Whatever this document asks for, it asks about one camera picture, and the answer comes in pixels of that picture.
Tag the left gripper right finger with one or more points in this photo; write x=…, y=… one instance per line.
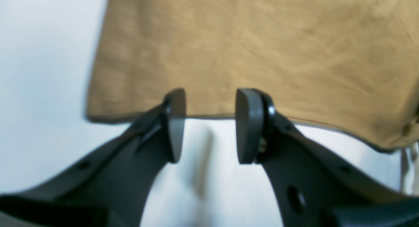
x=313, y=186

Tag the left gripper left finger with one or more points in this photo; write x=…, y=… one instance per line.
x=110, y=186

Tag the brown t-shirt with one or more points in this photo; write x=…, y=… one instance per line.
x=350, y=65

